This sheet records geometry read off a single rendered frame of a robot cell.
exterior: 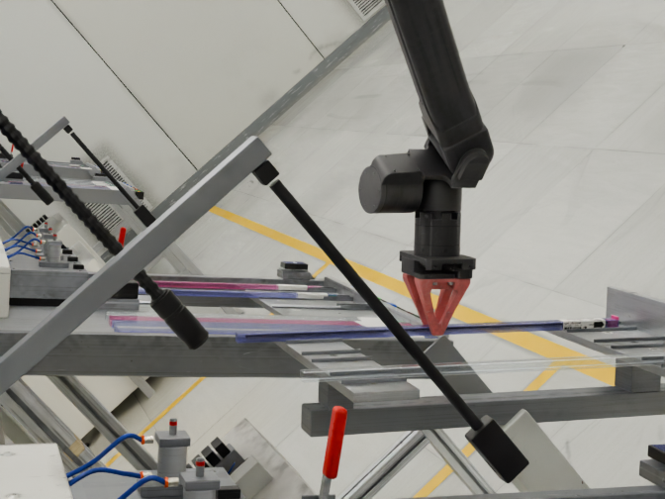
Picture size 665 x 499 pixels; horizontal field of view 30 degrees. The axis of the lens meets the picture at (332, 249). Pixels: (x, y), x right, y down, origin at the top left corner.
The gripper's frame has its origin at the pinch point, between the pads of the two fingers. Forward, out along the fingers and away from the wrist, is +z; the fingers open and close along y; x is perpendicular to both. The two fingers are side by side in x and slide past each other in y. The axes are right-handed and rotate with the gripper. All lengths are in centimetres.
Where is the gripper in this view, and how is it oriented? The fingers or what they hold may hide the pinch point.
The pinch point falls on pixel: (434, 327)
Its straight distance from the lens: 153.7
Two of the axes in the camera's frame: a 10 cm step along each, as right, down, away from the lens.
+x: 9.6, -0.1, 2.9
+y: 2.9, 1.1, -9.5
